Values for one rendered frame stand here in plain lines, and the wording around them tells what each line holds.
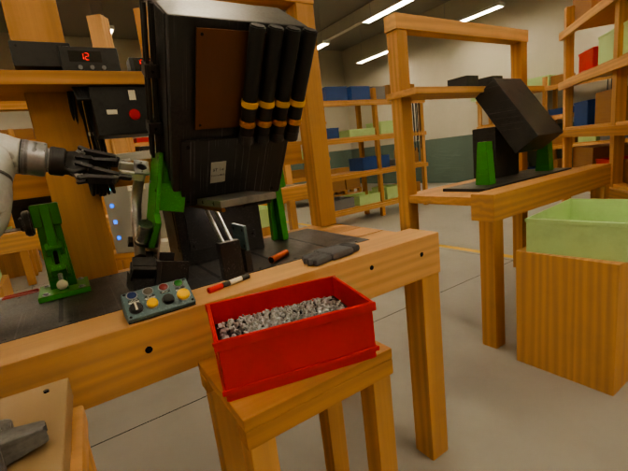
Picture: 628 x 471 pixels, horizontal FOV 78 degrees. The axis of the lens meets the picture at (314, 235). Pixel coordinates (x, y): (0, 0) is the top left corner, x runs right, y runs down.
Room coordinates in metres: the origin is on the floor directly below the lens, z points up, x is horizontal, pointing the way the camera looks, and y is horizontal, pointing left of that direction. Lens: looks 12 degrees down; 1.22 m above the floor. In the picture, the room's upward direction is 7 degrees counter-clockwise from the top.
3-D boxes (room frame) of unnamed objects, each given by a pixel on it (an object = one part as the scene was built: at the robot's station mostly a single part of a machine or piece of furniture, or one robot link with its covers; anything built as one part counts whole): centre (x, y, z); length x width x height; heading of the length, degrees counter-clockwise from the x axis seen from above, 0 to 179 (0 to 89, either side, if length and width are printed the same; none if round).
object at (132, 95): (1.34, 0.58, 1.42); 0.17 x 0.12 x 0.15; 122
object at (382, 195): (7.04, -1.17, 1.14); 2.45 x 0.55 x 2.28; 123
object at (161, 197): (1.13, 0.41, 1.17); 0.13 x 0.12 x 0.20; 122
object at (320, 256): (1.16, -0.04, 0.91); 0.20 x 0.11 x 0.03; 129
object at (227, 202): (1.18, 0.26, 1.11); 0.39 x 0.16 x 0.03; 32
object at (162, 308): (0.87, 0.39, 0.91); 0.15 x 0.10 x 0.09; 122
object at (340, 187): (11.31, -0.84, 0.37); 1.20 x 0.81 x 0.74; 125
